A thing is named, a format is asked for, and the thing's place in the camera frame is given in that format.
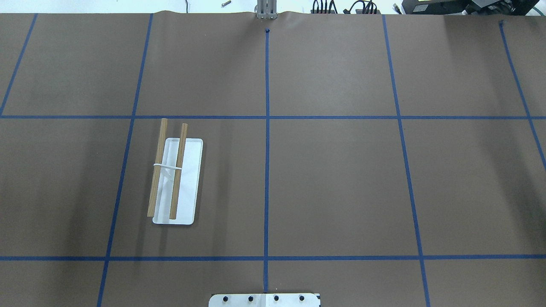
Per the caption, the black equipment on bench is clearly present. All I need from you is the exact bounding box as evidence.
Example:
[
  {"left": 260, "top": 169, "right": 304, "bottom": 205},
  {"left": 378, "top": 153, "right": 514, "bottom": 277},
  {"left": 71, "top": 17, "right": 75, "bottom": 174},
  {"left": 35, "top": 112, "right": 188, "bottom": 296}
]
[{"left": 401, "top": 0, "right": 539, "bottom": 16}]

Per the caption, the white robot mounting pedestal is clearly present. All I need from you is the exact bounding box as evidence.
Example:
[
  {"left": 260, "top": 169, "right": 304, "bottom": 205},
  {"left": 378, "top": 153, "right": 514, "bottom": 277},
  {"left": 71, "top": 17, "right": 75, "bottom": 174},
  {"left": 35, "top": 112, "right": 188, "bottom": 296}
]
[{"left": 208, "top": 293, "right": 321, "bottom": 307}]

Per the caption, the inner wooden rack rod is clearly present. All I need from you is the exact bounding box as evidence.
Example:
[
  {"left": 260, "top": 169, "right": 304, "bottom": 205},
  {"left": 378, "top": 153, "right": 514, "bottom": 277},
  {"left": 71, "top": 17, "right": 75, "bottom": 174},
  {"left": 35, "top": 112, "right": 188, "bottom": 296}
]
[{"left": 169, "top": 124, "right": 189, "bottom": 220}]

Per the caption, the black cable bundle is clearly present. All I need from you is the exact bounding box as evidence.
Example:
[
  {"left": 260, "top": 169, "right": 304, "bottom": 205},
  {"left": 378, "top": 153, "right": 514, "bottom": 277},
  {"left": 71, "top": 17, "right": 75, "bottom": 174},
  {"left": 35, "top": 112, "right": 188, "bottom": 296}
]
[{"left": 311, "top": 0, "right": 382, "bottom": 15}]

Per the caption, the outer wooden rack rod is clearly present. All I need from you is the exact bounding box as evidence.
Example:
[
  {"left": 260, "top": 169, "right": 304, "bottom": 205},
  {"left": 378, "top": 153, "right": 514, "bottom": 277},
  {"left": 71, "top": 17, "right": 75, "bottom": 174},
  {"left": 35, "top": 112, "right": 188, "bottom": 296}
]
[{"left": 147, "top": 118, "right": 168, "bottom": 217}]

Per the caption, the white rack base with stand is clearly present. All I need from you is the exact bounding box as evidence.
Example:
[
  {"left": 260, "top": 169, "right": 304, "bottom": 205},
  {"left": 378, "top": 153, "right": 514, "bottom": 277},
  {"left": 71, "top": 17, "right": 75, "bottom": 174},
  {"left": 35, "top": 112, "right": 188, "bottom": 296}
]
[{"left": 152, "top": 138, "right": 203, "bottom": 225}]

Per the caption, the aluminium frame post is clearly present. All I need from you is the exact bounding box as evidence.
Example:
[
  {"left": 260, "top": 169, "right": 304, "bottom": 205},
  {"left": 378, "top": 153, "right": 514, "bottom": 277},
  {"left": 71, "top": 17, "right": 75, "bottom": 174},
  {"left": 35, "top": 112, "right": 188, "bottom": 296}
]
[{"left": 255, "top": 0, "right": 278, "bottom": 20}]

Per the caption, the wooden rack rod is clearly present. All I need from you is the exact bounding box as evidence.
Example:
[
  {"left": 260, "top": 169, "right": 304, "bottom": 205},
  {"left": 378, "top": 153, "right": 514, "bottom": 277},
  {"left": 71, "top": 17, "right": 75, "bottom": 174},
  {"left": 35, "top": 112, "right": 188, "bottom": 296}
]
[
  {"left": 169, "top": 124, "right": 189, "bottom": 220},
  {"left": 147, "top": 118, "right": 168, "bottom": 217}
]

